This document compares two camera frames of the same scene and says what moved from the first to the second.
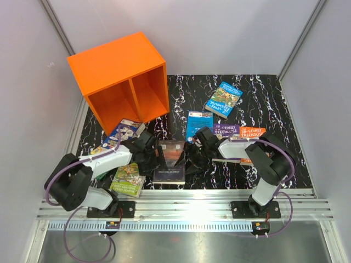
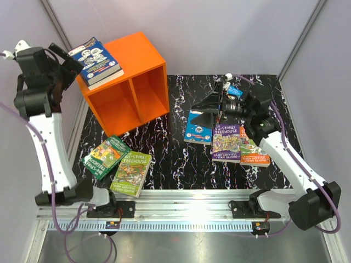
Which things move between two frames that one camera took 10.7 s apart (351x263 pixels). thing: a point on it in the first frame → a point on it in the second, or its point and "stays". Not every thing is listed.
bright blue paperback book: [198, 119] stays
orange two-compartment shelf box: [125, 79] stays
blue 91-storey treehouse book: [125, 129] → [99, 67]
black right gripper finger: [187, 154] → [209, 104]
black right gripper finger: [194, 163] → [205, 119]
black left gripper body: [148, 153] → [58, 75]
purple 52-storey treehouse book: [221, 131] stays
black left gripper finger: [147, 165] → [58, 50]
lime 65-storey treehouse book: [127, 181] stays
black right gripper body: [202, 151] → [232, 108]
